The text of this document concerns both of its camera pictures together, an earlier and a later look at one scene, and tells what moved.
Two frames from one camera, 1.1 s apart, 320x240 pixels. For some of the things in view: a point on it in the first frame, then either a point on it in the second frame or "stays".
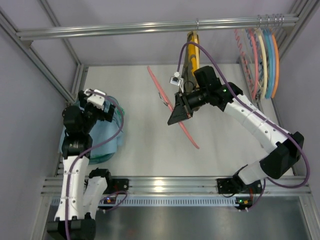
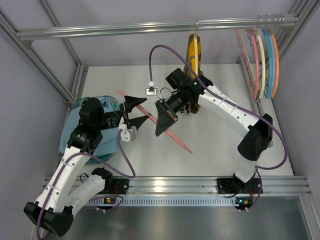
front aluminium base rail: x=186 y=185 stays
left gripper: x=107 y=113 -> x=125 y=113
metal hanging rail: x=272 y=21 stays
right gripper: x=183 y=105 -> x=166 y=112
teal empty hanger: x=269 y=77 stays
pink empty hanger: x=256 y=83 stays
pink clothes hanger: x=170 y=105 -> x=155 y=120
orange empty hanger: x=276 y=79 stays
